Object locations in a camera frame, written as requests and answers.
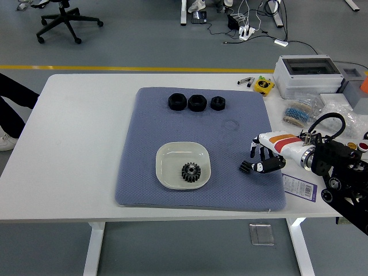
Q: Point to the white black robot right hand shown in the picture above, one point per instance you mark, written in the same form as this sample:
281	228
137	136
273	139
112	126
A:
287	145

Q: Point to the small black gear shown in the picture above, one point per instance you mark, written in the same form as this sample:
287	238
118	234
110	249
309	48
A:
245	166

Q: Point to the large black gear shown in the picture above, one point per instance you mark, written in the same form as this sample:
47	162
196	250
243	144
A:
191	172

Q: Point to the white square dish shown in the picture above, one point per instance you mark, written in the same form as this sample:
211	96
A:
169	166

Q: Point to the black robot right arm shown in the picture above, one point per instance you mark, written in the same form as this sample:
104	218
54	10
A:
330	155

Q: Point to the white flat box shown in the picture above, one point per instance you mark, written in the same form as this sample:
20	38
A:
333	98

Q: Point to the small black hex nut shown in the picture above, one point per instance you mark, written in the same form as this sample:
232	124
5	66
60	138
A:
218	103

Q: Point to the large black hex nut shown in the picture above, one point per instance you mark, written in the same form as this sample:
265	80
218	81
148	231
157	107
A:
176	102
197	103

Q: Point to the blue resistor strip bundle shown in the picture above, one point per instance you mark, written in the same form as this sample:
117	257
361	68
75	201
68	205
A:
296	113

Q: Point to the purple white label card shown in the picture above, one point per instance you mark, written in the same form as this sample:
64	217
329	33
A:
300	188

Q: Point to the yellow tape measure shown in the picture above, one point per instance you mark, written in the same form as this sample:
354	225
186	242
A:
264	87

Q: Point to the yellow round button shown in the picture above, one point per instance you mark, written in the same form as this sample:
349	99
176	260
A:
351	145

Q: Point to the clear plastic bag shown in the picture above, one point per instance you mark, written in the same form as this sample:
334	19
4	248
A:
350	118

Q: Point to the red round button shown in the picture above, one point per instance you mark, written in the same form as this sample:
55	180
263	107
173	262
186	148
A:
363	146

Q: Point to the black silver marker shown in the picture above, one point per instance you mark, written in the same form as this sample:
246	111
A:
243	81

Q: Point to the grey plastic case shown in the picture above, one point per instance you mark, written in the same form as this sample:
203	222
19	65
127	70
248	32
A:
352	86

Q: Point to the clear floor hatch plate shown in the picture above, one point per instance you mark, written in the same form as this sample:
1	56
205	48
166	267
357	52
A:
261	234

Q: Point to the orange block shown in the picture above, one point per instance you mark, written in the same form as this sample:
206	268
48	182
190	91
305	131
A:
364	84

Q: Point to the white power adapter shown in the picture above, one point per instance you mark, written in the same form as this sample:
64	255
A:
281	42

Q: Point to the white power strip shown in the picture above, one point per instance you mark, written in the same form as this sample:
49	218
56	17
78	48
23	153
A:
246	31

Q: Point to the white desk leg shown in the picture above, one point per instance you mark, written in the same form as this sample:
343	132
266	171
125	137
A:
183	13
353	4
277	14

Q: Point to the black power adapter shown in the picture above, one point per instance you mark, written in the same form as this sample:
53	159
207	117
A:
233	21

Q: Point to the blue-grey textured mat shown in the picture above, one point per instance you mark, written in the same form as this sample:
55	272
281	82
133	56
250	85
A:
149	129

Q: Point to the black device with screen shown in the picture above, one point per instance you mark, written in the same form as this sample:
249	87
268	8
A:
199	17

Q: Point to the person's white shoe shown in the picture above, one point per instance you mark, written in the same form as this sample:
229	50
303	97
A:
7	143
197	5

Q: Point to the white table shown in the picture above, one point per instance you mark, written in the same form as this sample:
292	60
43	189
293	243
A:
72	129

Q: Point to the black office chair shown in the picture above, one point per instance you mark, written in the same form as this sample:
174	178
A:
64	18

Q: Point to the person's leg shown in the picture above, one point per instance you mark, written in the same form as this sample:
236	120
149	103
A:
11	95

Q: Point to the grey electrical enclosure box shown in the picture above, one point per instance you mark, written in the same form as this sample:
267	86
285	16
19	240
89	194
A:
307	77

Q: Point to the silver metal bracket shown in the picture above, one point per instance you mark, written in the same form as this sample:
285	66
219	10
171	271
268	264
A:
23	5

